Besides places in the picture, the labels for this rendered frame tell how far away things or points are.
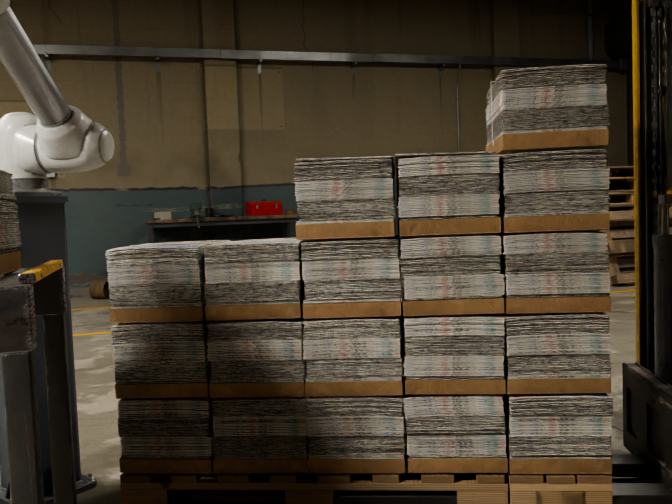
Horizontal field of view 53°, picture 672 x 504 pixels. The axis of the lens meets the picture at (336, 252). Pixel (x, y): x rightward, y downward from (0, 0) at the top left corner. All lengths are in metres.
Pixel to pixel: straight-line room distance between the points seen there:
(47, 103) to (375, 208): 1.02
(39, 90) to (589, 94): 1.57
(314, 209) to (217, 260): 0.32
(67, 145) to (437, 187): 1.14
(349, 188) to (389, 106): 7.44
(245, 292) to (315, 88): 7.22
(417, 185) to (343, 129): 7.20
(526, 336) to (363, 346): 0.46
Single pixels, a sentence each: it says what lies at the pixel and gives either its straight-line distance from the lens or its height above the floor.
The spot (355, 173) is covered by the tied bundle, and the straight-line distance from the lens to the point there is 1.94.
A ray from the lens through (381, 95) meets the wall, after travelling 9.35.
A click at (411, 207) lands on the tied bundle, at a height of 0.92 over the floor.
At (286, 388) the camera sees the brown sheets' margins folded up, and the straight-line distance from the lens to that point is 2.03.
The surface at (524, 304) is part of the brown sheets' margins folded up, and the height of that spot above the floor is 0.63.
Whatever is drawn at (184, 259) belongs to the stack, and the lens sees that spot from 2.04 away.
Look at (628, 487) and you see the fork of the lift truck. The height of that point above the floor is 0.07.
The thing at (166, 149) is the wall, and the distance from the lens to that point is 8.72.
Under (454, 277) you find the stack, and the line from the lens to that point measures 1.95.
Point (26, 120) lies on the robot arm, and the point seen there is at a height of 1.24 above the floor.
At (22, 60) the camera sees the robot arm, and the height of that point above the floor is 1.37.
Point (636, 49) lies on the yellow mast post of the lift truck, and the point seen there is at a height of 1.43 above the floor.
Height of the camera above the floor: 0.91
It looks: 3 degrees down
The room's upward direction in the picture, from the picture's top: 2 degrees counter-clockwise
